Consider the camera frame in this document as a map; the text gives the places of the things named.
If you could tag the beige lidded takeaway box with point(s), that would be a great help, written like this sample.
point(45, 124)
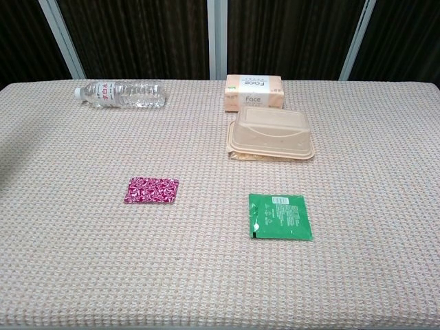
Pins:
point(271, 134)

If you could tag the clear plastic water bottle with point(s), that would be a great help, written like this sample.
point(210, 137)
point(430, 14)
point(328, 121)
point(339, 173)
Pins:
point(123, 94)

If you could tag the green foil sachet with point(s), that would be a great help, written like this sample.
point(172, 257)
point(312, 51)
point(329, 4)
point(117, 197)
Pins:
point(280, 216)

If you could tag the orange cardboard box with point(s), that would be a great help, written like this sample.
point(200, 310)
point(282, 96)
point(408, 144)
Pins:
point(252, 90)

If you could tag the grey metal frame post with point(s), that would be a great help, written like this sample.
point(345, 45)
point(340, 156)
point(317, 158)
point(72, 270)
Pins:
point(217, 38)
point(63, 41)
point(355, 41)

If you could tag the dark brown curtain panel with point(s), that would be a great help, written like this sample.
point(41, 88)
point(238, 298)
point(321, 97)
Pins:
point(405, 41)
point(288, 38)
point(24, 41)
point(137, 38)

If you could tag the pink woven tablecloth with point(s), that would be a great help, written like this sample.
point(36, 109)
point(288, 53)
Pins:
point(206, 268)

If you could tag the pink white snack packet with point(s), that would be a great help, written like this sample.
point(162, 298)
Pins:
point(151, 190)

